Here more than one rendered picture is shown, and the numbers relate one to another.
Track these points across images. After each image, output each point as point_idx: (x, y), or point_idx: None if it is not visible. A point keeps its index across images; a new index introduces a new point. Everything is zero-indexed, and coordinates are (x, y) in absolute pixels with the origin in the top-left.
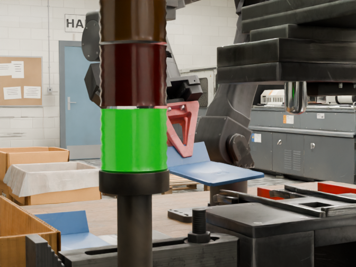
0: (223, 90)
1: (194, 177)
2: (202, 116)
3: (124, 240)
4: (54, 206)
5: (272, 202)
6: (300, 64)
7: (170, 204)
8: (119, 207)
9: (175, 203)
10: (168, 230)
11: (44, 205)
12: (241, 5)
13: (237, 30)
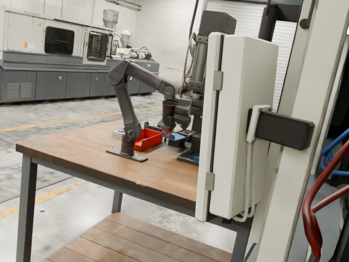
0: (134, 114)
1: (182, 138)
2: (136, 125)
3: None
4: (149, 182)
5: (192, 134)
6: None
7: (118, 164)
8: None
9: (115, 164)
10: (160, 160)
11: (151, 184)
12: (123, 79)
13: (125, 90)
